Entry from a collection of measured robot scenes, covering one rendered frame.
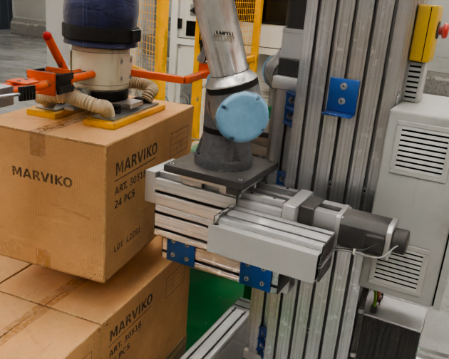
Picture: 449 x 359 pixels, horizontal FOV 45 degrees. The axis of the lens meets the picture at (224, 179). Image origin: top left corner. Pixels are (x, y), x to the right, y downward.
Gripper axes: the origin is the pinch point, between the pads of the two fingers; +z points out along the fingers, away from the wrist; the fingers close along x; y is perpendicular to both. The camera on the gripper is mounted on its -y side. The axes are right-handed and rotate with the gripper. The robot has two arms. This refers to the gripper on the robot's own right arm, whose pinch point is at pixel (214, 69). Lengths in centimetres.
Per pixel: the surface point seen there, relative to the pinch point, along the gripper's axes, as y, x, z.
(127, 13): 32.7, -15.7, -17.1
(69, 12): 40, -30, -16
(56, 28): -83, -121, 0
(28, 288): 53, -37, 67
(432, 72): -878, 110, 73
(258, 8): -237, -51, -17
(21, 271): 46, -45, 67
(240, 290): -64, 1, 120
